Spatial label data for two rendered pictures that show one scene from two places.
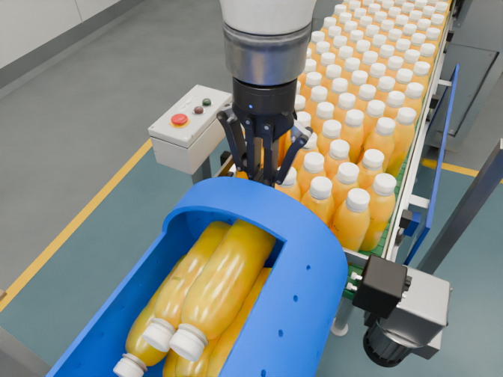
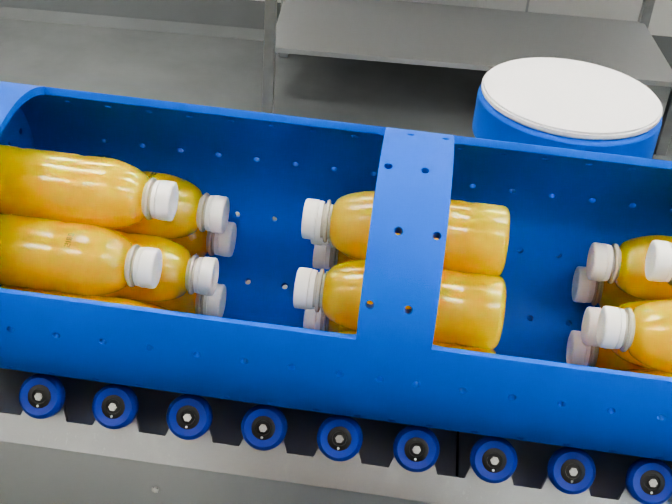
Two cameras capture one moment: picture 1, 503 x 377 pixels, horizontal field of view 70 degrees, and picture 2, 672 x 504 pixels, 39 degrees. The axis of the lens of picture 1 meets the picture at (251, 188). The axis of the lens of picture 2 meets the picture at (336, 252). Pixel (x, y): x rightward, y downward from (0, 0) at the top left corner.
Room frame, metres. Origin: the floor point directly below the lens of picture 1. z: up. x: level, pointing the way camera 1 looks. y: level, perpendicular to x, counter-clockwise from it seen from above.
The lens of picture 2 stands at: (0.28, 0.86, 1.63)
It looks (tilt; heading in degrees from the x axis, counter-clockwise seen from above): 34 degrees down; 249
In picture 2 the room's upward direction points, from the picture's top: 5 degrees clockwise
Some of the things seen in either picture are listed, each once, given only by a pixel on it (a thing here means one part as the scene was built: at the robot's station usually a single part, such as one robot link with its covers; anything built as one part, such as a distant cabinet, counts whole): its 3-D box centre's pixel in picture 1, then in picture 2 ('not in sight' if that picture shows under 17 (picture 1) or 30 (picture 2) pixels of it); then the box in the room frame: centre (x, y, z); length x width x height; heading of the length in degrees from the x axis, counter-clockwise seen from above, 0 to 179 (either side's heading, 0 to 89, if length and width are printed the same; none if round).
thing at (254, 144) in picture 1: (254, 143); not in sight; (0.38, 0.00, 1.25); 0.04 x 0.01 x 0.11; 154
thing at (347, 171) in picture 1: (348, 171); not in sight; (0.50, -0.19, 1.08); 0.04 x 0.04 x 0.02
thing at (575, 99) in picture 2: not in sight; (570, 95); (-0.54, -0.29, 1.03); 0.28 x 0.28 x 0.01
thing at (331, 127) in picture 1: (331, 127); not in sight; (0.64, -0.18, 1.08); 0.04 x 0.04 x 0.02
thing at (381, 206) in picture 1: (372, 215); not in sight; (0.47, -0.25, 0.99); 0.07 x 0.07 x 0.18
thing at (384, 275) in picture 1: (376, 286); not in sight; (0.33, -0.24, 0.95); 0.10 x 0.07 x 0.10; 64
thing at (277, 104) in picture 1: (263, 104); not in sight; (0.37, -0.02, 1.32); 0.08 x 0.07 x 0.09; 64
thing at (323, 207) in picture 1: (314, 218); not in sight; (0.46, -0.13, 0.99); 0.07 x 0.07 x 0.18
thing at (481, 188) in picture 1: (418, 279); not in sight; (0.56, -0.53, 0.55); 0.04 x 0.04 x 1.10; 64
